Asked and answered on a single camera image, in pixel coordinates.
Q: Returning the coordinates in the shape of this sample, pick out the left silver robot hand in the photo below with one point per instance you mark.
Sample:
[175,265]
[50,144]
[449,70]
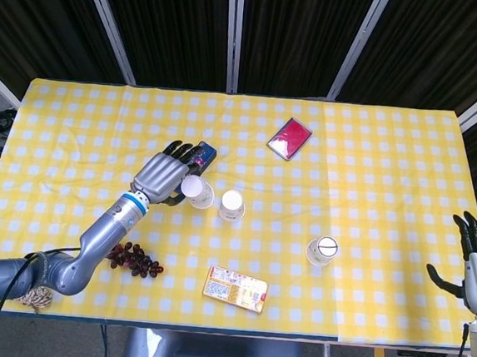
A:
[160,173]

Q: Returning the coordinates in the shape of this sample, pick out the white paper cup green flower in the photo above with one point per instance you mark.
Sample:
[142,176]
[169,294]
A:
[197,192]

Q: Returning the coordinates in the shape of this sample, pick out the white paper cup black line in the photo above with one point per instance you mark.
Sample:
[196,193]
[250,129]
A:
[321,250]

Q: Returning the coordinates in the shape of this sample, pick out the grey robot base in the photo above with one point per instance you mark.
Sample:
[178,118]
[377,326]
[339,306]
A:
[210,355]

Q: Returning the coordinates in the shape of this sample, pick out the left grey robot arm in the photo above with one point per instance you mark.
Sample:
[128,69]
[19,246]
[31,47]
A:
[90,245]

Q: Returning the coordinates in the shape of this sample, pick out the dark blue printed box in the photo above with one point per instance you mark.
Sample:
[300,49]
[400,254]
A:
[207,155]

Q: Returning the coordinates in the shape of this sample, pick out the white paper cup blue flower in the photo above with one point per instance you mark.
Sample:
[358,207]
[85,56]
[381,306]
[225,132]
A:
[232,205]

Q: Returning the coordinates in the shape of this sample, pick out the dark red grape bunch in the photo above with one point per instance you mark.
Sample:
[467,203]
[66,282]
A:
[135,259]

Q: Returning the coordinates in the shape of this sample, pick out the red ink pad case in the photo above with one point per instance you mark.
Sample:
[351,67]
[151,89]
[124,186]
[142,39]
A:
[290,138]

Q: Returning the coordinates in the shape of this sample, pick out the yellow printed food box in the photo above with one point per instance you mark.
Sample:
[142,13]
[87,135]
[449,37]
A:
[235,289]

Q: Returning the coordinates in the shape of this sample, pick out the yellow white checkered tablecloth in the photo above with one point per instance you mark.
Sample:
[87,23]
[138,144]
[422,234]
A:
[367,190]

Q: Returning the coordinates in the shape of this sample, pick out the brown twine ball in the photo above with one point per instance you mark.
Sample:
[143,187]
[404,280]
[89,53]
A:
[36,298]

